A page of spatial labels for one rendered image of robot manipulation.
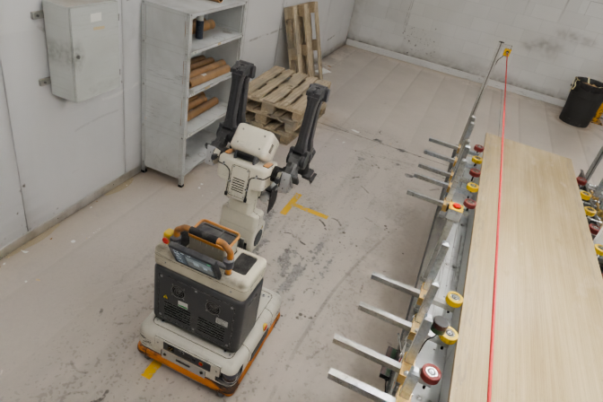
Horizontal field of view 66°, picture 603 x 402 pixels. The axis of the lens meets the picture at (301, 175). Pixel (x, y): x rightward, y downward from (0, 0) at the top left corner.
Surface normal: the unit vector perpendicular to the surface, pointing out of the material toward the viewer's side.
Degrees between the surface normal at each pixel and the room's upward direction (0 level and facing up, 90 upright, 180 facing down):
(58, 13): 90
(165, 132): 90
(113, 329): 0
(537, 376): 0
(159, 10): 90
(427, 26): 90
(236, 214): 82
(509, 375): 0
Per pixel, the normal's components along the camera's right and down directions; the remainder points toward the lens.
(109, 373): 0.18, -0.84
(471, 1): -0.38, 0.42
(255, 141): -0.15, -0.26
